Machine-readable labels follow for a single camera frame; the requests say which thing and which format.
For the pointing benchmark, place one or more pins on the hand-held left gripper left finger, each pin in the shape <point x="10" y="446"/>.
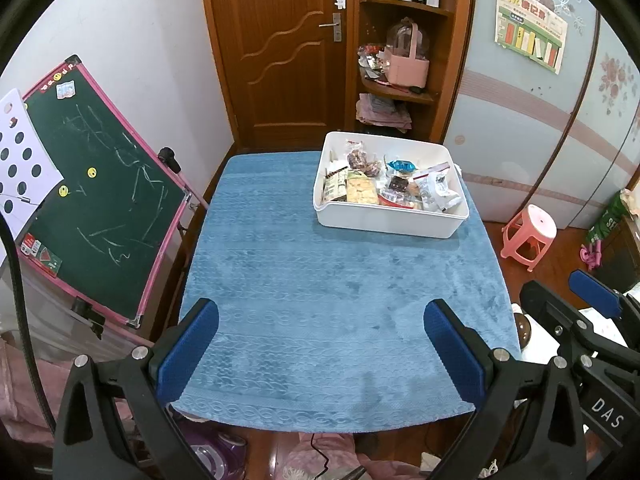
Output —
<point x="190" y="347"/>

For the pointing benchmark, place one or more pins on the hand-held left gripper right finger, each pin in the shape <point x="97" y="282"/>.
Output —
<point x="452" y="355"/>

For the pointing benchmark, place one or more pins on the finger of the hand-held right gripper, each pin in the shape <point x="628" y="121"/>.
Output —
<point x="550" y="305"/>
<point x="592" y="292"/>

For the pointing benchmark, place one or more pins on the white plastic bin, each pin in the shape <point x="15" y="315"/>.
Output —
<point x="390" y="225"/>

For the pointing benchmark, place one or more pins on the white silver snack packet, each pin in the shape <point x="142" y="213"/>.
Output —
<point x="442" y="196"/>

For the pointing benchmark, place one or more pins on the red white snack packet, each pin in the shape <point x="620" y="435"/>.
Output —
<point x="397" y="201"/>

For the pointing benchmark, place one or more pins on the cake clear packet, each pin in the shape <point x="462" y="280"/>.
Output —
<point x="397" y="182"/>

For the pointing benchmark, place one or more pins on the chips clear bag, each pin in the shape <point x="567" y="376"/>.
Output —
<point x="362" y="190"/>

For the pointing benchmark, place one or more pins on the blue snack packet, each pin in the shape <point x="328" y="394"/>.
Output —
<point x="402" y="165"/>

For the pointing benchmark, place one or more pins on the green snack packet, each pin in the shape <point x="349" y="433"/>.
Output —
<point x="332" y="186"/>

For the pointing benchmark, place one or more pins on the red jujube packet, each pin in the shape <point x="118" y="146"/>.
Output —
<point x="360" y="159"/>

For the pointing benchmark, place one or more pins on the brown ball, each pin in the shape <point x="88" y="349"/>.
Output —
<point x="522" y="332"/>

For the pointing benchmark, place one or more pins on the pink toy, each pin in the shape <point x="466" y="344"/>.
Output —
<point x="590" y="252"/>

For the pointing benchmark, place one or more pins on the green bag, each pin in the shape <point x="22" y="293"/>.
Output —
<point x="607" y="217"/>

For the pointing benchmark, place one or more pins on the pink plastic stool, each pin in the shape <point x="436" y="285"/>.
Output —
<point x="532" y="222"/>

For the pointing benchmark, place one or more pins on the black easel clamp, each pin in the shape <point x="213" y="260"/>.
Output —
<point x="90" y="317"/>

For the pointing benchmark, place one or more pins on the purple plastic item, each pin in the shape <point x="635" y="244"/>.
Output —
<point x="220" y="452"/>

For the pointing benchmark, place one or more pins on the blue plush table cloth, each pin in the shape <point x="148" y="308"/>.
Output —
<point x="300" y="285"/>

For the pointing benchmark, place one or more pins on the floral sliding wardrobe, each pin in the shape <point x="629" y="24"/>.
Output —
<point x="525" y="135"/>

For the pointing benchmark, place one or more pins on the black easel knob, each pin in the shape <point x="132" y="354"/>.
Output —
<point x="169" y="157"/>

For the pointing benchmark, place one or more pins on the folded pink towels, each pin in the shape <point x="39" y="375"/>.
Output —
<point x="382" y="112"/>

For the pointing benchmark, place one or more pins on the white dotted board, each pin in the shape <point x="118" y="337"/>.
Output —
<point x="20" y="160"/>

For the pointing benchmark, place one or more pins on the pink basket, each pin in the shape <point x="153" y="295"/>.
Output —
<point x="407" y="70"/>

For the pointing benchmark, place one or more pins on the wooden corner shelf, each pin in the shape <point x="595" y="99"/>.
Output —
<point x="457" y="35"/>

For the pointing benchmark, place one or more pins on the wooden door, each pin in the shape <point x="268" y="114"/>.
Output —
<point x="280" y="60"/>

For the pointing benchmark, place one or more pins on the crumpled foil packets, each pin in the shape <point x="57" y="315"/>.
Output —
<point x="372" y="60"/>

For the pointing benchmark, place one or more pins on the green chalkboard pink frame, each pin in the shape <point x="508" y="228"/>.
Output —
<point x="110" y="200"/>

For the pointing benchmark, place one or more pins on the wall poster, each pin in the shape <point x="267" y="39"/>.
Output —
<point x="530" y="25"/>

